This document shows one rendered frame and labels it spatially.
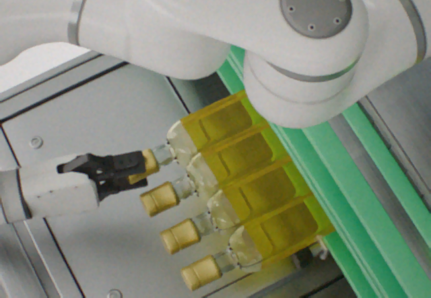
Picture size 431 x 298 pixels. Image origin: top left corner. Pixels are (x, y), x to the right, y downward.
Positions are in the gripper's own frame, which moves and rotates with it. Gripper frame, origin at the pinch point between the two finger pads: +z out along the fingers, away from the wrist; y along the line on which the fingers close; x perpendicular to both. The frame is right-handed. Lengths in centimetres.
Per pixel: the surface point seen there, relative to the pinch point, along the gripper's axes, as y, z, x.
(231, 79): -3.0, 17.2, 12.5
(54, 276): -11.7, -14.2, -8.7
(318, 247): -4.3, 22.7, -15.1
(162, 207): 1.4, 3.0, -6.7
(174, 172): -12.5, 6.6, 4.2
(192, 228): 2.0, 6.0, -10.7
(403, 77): 15.8, 35.4, -2.4
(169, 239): 2.0, 2.8, -11.4
